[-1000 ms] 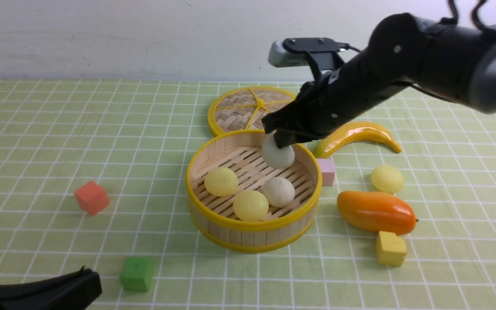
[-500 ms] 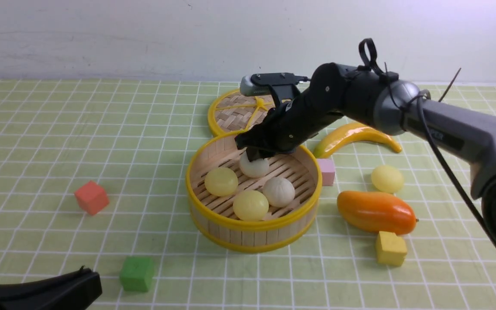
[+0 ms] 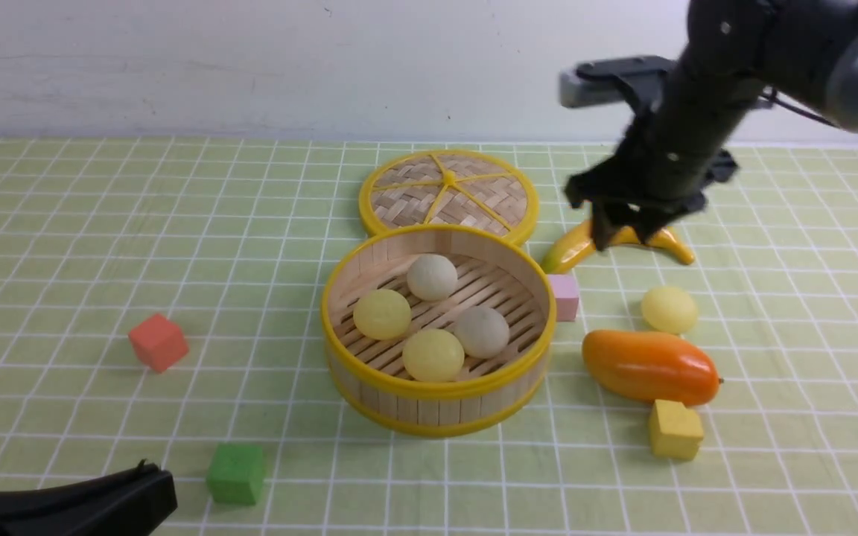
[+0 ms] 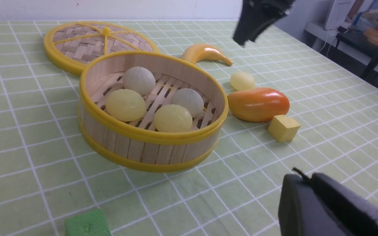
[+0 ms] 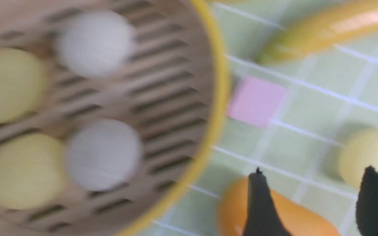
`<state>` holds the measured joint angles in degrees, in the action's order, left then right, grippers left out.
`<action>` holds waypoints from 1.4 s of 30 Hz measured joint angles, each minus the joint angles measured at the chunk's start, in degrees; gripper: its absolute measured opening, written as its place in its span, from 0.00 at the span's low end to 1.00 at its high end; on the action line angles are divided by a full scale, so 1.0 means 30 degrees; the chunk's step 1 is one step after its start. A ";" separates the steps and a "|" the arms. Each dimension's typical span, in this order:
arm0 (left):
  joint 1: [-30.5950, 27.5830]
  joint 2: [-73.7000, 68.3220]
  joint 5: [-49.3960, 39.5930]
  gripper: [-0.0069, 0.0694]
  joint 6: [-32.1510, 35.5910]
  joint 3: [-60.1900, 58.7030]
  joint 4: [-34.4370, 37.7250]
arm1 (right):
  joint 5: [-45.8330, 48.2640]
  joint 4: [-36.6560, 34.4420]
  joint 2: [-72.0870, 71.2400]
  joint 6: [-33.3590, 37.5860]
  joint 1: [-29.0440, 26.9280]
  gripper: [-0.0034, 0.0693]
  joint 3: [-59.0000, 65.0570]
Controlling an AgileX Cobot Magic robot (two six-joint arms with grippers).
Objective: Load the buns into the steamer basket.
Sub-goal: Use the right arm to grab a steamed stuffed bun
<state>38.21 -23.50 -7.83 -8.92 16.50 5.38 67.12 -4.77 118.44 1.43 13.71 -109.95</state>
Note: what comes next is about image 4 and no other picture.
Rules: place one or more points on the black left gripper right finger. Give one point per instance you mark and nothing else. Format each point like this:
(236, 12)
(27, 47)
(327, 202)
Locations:
(321, 206)

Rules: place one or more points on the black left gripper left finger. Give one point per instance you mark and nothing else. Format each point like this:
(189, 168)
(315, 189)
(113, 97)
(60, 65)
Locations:
(256, 16)

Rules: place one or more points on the yellow bun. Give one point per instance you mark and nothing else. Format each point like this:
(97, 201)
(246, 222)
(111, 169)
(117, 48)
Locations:
(172, 119)
(125, 105)
(242, 81)

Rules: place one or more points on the white bun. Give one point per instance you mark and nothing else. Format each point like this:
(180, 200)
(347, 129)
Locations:
(139, 79)
(190, 100)

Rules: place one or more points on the bamboo steamer basket yellow rim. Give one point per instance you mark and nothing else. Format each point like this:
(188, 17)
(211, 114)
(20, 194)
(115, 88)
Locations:
(137, 145)

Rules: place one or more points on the woven bamboo steamer lid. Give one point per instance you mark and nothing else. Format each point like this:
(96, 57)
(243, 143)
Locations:
(72, 46)

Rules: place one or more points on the yellow plastic banana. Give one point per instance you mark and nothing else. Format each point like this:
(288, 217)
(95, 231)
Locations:
(201, 51)

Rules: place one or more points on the yellow cube block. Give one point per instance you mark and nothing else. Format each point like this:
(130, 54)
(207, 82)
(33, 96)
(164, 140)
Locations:
(283, 129)

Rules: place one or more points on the orange plastic mango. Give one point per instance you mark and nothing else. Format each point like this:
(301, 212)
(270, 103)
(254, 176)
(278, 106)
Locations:
(258, 105)

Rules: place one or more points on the background shelf with clutter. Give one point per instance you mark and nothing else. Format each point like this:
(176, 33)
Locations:
(359, 45)

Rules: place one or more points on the green cube block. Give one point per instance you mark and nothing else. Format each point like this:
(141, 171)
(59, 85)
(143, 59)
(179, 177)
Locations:
(90, 223)

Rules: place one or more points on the green checked tablecloth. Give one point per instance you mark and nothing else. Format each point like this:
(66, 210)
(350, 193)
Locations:
(48, 173)

